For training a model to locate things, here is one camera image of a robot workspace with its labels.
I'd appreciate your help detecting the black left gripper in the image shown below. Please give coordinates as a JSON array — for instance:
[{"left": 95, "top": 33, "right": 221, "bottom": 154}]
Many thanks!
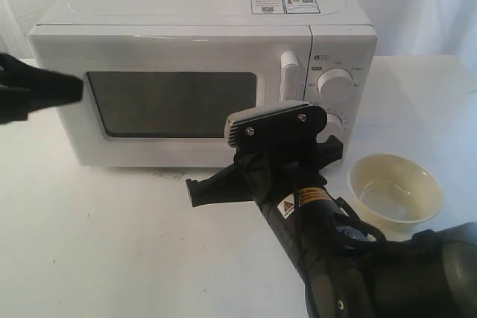
[{"left": 0, "top": 52, "right": 83, "bottom": 125}]

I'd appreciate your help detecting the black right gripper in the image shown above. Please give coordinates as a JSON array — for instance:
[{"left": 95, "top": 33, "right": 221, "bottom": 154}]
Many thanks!
[{"left": 186, "top": 135, "right": 343, "bottom": 207}]

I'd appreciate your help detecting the cream ceramic bowl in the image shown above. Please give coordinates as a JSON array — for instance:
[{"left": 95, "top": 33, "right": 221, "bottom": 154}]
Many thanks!
[{"left": 348, "top": 153, "right": 443, "bottom": 241}]

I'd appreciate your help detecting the white microwave door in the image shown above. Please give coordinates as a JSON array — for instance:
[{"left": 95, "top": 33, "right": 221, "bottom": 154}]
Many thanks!
[{"left": 28, "top": 25, "right": 312, "bottom": 167}]

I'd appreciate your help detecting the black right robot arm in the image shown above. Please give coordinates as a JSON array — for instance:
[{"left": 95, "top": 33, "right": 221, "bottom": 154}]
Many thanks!
[{"left": 186, "top": 138, "right": 476, "bottom": 317}]

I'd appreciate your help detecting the white microwave oven body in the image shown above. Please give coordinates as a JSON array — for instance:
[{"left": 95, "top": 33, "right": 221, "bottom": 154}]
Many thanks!
[{"left": 34, "top": 0, "right": 377, "bottom": 144}]

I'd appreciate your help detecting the lower white control knob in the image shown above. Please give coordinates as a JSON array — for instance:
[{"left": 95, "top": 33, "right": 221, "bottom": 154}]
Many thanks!
[{"left": 323, "top": 113, "right": 344, "bottom": 139}]

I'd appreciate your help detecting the white control knob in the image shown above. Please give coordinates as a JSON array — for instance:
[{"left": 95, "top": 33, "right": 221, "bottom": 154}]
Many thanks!
[
  {"left": 323, "top": 113, "right": 344, "bottom": 139},
  {"left": 317, "top": 68, "right": 355, "bottom": 103}
]

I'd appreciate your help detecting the upper white control knob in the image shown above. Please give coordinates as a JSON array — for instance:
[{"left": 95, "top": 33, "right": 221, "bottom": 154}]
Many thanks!
[{"left": 317, "top": 68, "right": 355, "bottom": 103}]

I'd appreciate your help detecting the blue white warning sticker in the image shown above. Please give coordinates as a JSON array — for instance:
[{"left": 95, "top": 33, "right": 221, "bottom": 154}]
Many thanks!
[{"left": 250, "top": 0, "right": 320, "bottom": 15}]

